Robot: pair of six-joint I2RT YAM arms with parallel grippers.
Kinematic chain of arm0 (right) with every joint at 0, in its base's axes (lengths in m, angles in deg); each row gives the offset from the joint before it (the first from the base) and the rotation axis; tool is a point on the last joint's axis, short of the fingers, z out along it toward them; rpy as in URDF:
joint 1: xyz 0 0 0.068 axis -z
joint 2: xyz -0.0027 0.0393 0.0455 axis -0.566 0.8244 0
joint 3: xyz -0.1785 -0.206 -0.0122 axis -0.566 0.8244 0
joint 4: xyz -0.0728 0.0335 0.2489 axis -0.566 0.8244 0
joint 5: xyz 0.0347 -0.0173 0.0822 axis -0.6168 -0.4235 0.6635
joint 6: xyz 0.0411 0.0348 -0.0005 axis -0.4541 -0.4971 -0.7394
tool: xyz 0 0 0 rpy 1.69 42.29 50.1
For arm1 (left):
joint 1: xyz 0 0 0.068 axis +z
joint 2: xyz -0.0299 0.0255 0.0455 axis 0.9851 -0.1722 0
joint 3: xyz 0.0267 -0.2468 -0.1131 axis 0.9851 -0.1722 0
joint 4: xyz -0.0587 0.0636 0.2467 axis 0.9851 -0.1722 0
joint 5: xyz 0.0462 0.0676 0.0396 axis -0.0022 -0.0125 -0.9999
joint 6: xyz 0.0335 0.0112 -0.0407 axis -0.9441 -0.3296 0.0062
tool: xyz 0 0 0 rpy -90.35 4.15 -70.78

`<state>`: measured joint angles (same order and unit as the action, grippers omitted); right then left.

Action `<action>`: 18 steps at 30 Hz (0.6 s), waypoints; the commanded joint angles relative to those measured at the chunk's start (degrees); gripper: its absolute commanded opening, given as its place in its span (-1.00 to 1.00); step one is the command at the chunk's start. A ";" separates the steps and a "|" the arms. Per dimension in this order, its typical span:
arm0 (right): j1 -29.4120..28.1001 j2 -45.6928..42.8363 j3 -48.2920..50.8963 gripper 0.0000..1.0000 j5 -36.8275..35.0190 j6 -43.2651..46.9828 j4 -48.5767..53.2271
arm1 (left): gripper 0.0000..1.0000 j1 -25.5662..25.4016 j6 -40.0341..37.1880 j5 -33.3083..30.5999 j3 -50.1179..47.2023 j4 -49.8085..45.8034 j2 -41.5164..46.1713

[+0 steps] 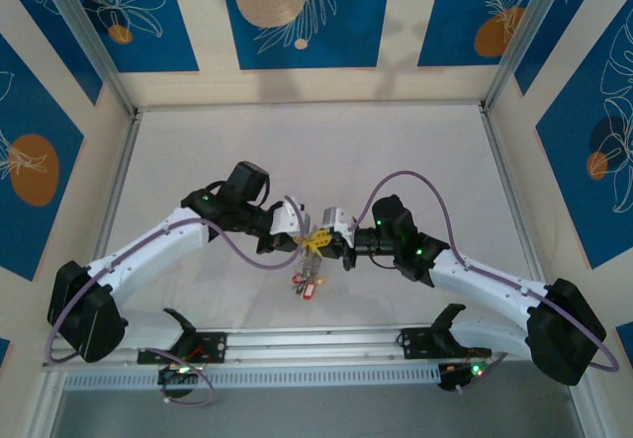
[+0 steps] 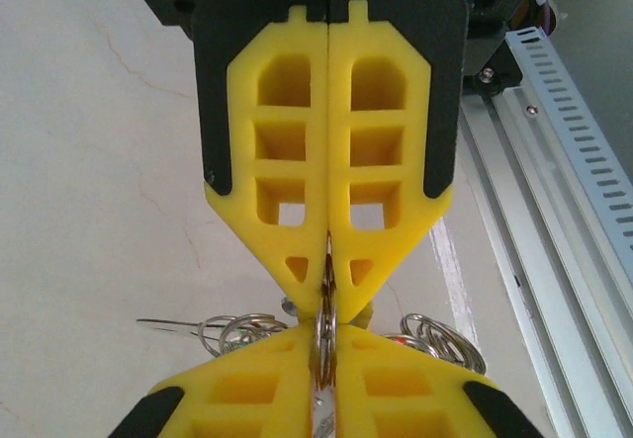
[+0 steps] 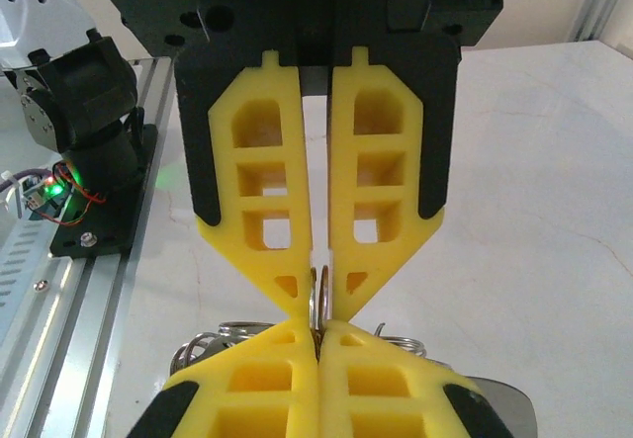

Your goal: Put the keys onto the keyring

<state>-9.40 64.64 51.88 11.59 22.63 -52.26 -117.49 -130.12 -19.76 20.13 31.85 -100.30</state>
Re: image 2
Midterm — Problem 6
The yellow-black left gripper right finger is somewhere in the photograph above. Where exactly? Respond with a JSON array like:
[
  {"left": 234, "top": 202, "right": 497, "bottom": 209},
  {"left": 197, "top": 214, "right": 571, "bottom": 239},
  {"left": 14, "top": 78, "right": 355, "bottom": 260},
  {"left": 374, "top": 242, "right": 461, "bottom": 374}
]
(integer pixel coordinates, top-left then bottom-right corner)
[{"left": 333, "top": 323, "right": 538, "bottom": 438}]

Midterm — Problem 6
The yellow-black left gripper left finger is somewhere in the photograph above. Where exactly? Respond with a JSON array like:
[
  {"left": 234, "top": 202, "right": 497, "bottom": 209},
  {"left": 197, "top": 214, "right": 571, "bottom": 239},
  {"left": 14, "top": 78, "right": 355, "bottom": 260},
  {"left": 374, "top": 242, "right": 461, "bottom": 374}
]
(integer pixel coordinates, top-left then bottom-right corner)
[{"left": 106, "top": 325, "right": 318, "bottom": 438}]

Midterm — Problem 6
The large metal keyring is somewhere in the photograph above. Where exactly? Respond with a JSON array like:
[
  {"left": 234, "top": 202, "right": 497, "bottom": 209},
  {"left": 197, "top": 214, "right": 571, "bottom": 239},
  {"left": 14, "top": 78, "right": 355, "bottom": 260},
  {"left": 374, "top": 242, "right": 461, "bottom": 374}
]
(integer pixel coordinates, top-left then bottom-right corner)
[{"left": 136, "top": 232, "right": 490, "bottom": 438}]

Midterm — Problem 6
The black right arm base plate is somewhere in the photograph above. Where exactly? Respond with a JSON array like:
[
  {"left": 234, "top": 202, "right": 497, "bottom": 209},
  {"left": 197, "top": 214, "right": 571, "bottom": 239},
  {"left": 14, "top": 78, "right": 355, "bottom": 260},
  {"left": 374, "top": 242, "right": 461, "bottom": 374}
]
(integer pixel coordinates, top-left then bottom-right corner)
[{"left": 462, "top": 30, "right": 524, "bottom": 99}]

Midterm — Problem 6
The white slotted cable duct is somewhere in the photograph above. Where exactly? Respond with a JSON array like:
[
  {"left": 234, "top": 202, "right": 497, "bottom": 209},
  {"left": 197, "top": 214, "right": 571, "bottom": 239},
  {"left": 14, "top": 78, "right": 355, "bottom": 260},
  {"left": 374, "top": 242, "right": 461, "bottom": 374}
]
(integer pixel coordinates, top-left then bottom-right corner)
[{"left": 503, "top": 26, "right": 633, "bottom": 264}]

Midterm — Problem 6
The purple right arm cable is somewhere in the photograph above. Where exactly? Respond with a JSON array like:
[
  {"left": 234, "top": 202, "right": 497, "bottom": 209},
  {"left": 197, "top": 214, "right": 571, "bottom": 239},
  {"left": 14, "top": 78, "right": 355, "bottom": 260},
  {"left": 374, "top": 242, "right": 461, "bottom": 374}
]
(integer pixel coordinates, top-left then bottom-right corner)
[{"left": 523, "top": 0, "right": 559, "bottom": 34}]

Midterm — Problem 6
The long aluminium base rail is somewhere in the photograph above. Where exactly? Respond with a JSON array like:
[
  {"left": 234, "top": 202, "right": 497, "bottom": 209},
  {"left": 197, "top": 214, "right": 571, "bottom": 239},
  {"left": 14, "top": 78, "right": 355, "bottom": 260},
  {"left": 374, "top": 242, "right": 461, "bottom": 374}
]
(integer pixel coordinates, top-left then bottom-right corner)
[{"left": 459, "top": 86, "right": 633, "bottom": 438}]

